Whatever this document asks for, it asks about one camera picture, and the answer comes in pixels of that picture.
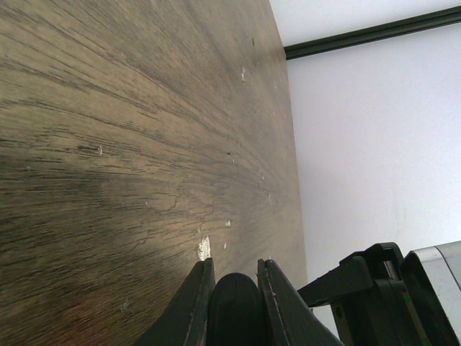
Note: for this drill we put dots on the black remote control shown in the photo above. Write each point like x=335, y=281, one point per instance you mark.
x=236, y=313

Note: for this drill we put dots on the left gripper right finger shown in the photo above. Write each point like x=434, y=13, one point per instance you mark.
x=289, y=321

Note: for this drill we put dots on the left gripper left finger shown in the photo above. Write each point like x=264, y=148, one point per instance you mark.
x=184, y=321

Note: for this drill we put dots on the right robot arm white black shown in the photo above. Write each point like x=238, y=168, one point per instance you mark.
x=380, y=297

